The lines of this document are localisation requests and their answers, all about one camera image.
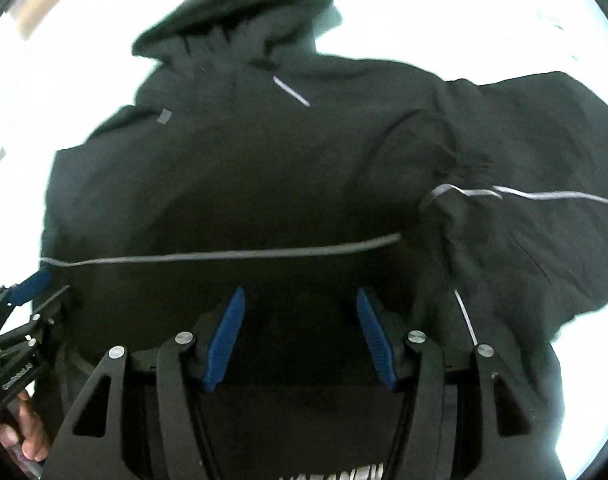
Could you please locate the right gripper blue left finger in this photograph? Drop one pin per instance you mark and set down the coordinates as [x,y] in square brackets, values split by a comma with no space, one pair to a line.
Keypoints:
[220,346]

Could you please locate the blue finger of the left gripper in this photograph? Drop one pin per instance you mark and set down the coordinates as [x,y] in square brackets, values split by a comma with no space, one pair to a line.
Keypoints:
[30,288]

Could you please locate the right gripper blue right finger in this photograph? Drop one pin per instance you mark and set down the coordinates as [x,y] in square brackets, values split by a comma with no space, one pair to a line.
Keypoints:
[380,349]

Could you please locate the black hooded jacket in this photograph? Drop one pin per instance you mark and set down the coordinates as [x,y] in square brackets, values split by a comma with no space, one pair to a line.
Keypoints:
[475,218]

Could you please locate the person's left hand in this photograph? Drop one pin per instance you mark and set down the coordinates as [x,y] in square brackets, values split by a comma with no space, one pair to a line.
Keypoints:
[28,430]

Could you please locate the teal quilted bed comforter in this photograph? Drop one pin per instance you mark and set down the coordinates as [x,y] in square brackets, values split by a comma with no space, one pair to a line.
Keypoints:
[65,65]

